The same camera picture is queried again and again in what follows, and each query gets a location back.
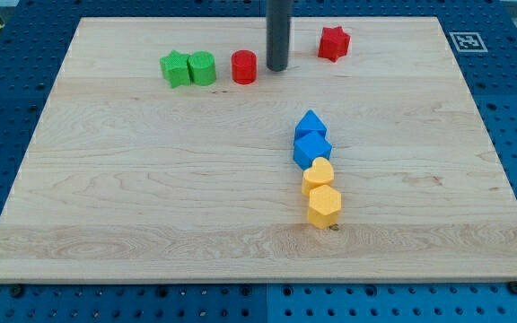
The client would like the blue cube block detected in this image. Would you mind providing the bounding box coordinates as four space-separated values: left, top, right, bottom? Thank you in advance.
293 132 332 170

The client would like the yellow heart block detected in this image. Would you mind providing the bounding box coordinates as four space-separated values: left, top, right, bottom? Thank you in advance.
301 157 335 196

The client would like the blue triangle block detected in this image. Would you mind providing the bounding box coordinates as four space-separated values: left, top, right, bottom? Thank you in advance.
294 109 327 140

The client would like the yellow hexagon block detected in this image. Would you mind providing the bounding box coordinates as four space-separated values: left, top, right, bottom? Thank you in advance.
307 185 342 229

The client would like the light wooden board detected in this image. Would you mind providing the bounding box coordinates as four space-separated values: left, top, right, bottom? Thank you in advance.
0 17 517 284

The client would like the red cylinder block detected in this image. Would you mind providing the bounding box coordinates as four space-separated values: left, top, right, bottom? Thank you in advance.
231 49 257 85

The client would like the green cylinder block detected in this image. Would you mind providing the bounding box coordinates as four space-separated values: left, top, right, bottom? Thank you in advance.
188 51 216 86

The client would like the green star block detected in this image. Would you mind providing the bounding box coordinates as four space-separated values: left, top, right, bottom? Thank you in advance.
159 50 191 88

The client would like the red star block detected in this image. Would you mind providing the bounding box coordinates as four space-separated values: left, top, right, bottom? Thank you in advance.
318 26 351 63

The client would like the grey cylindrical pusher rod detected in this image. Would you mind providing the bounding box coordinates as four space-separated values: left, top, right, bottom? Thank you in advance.
266 0 293 72

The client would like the white fiducial marker tag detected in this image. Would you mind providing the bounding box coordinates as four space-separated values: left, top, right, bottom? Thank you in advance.
450 31 487 53

